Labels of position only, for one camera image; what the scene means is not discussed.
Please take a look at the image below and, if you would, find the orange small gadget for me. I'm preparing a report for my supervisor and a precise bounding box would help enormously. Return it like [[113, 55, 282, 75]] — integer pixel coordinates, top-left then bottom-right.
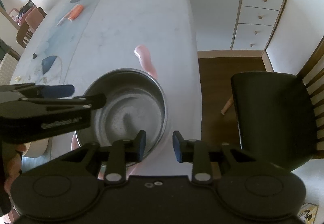
[[68, 4, 84, 21]]

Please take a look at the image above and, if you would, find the cream white bowl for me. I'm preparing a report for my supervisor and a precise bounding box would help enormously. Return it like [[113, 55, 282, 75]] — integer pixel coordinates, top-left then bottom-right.
[[23, 138, 49, 158]]

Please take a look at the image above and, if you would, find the pink pot with steel liner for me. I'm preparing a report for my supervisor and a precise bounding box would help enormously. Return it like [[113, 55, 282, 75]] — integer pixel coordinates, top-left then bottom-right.
[[76, 44, 169, 164]]

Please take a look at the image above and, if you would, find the wooden chair with pink cloth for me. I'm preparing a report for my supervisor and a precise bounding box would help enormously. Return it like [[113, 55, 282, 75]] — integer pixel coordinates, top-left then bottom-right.
[[16, 7, 47, 48]]

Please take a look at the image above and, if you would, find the yellow cartoon box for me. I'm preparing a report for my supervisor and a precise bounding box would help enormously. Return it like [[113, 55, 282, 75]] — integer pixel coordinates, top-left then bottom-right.
[[298, 203, 318, 224]]

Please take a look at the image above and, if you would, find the pink white pen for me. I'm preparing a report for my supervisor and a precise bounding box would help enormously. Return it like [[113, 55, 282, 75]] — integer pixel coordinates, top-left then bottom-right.
[[57, 11, 71, 26]]

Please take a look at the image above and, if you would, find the white wooden drawer cabinet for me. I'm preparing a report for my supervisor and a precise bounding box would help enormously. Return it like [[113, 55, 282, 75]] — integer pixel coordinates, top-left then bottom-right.
[[190, 0, 287, 71]]

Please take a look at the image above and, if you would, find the armchair with cream cover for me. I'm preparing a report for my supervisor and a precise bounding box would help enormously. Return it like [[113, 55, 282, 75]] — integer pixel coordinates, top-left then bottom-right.
[[0, 40, 20, 86]]

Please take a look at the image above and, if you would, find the pink bear-shaped plate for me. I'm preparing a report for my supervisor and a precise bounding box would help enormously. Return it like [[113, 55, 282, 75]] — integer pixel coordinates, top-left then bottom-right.
[[71, 132, 137, 180]]

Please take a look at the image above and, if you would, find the dark wooden chair right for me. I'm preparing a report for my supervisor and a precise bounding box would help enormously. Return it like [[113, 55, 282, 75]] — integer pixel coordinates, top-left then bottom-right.
[[221, 41, 323, 171]]

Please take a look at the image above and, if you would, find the person's left hand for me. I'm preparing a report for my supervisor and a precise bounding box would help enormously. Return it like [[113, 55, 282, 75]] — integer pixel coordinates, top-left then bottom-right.
[[4, 144, 26, 195]]

